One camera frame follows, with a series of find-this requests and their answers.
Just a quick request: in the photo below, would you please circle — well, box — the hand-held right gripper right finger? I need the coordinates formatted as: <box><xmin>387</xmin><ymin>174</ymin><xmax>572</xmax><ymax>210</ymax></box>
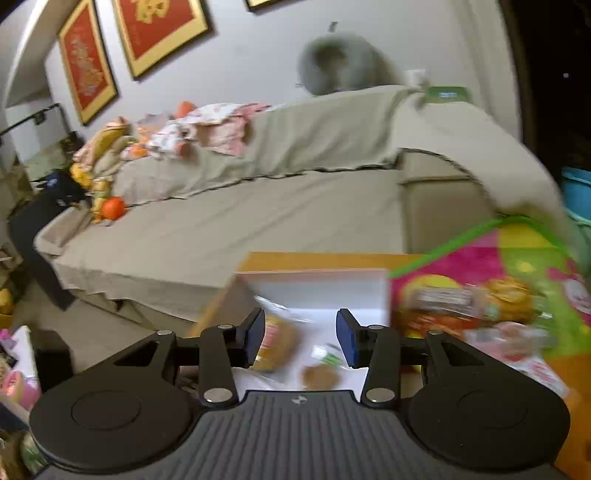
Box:
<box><xmin>335</xmin><ymin>308</ymin><xmax>482</xmax><ymax>409</ymax></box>

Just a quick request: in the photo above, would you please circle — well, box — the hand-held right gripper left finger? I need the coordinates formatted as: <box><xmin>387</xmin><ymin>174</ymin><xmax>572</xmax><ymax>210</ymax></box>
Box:
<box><xmin>113</xmin><ymin>308</ymin><xmax>267</xmax><ymax>409</ymax></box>

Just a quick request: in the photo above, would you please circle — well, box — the round bread packet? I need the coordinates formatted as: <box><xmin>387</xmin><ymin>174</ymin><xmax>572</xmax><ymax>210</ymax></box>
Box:
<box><xmin>253</xmin><ymin>315</ymin><xmax>301</xmax><ymax>373</ymax></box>

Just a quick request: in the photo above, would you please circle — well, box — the cardboard box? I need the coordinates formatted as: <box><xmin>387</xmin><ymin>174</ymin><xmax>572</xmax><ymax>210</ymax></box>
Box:
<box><xmin>187</xmin><ymin>251</ymin><xmax>428</xmax><ymax>393</ymax></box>

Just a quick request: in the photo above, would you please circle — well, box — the brown round cookie packet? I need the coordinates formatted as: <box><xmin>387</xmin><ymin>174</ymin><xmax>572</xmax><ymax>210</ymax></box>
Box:
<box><xmin>301</xmin><ymin>364</ymin><xmax>341</xmax><ymax>391</ymax></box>

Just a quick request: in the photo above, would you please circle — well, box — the clear snack packet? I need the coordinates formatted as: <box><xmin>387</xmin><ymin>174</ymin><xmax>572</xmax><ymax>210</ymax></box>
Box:
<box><xmin>411</xmin><ymin>285</ymin><xmax>481</xmax><ymax>317</ymax></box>

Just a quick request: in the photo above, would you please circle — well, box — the beige covered sofa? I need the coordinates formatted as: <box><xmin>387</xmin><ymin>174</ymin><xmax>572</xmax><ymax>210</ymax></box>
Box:
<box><xmin>33</xmin><ymin>84</ymin><xmax>578</xmax><ymax>326</ymax></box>

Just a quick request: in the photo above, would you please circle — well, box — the colourful cartoon play mat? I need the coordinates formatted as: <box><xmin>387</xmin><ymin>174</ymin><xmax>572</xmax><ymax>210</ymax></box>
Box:
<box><xmin>390</xmin><ymin>216</ymin><xmax>591</xmax><ymax>472</ymax></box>

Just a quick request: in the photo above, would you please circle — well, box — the wrapped bread packet green print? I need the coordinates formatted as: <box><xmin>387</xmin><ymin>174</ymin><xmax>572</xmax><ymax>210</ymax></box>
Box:
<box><xmin>480</xmin><ymin>276</ymin><xmax>539</xmax><ymax>324</ymax></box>

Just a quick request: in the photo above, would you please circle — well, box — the orange ball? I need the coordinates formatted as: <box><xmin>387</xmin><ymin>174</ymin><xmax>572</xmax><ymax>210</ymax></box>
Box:
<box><xmin>102</xmin><ymin>196</ymin><xmax>126</xmax><ymax>220</ymax></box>

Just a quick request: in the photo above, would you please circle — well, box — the pink floral clothes pile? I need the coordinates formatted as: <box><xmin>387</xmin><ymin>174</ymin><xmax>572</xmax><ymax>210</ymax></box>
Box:
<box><xmin>134</xmin><ymin>102</ymin><xmax>273</xmax><ymax>160</ymax></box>

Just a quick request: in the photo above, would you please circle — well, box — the black cloth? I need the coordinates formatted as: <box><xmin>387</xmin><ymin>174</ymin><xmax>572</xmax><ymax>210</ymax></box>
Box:
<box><xmin>8</xmin><ymin>194</ymin><xmax>77</xmax><ymax>311</ymax></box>

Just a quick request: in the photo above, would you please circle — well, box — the yellow plush toy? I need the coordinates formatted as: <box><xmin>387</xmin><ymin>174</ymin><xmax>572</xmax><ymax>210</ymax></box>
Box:
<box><xmin>69</xmin><ymin>117</ymin><xmax>139</xmax><ymax>217</ymax></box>

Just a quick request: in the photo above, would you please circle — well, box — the pink toy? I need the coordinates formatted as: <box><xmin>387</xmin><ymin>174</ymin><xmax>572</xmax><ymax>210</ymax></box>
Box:
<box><xmin>0</xmin><ymin>369</ymin><xmax>42</xmax><ymax>411</ymax></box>

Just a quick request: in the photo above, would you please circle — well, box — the black bag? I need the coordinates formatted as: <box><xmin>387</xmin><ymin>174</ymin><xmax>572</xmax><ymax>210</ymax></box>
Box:
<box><xmin>44</xmin><ymin>170</ymin><xmax>90</xmax><ymax>206</ymax></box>

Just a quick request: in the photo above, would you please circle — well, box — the blue plastic bin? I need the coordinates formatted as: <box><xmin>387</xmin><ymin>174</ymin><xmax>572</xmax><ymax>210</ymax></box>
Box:
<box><xmin>560</xmin><ymin>166</ymin><xmax>591</xmax><ymax>227</ymax></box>

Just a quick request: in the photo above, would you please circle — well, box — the grey cushion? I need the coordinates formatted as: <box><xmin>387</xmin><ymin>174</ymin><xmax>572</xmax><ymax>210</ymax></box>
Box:
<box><xmin>295</xmin><ymin>31</ymin><xmax>407</xmax><ymax>97</ymax></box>

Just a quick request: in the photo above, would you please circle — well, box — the red framed picture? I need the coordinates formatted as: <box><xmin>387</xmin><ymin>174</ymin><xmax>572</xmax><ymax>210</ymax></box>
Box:
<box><xmin>111</xmin><ymin>0</ymin><xmax>213</xmax><ymax>81</ymax></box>
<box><xmin>56</xmin><ymin>0</ymin><xmax>120</xmax><ymax>127</ymax></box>

